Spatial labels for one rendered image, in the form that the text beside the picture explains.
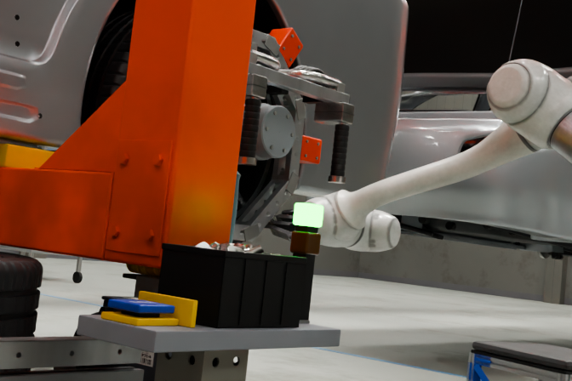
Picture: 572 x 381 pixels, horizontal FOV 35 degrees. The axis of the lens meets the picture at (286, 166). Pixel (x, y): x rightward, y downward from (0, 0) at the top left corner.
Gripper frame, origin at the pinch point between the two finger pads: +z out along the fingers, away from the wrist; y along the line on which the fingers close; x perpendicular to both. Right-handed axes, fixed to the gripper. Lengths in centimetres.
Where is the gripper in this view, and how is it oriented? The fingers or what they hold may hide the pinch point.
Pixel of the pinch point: (265, 221)
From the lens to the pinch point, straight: 246.0
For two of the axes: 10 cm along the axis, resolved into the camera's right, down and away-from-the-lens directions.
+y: 5.2, -6.1, 6.0
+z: -7.7, -0.3, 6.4
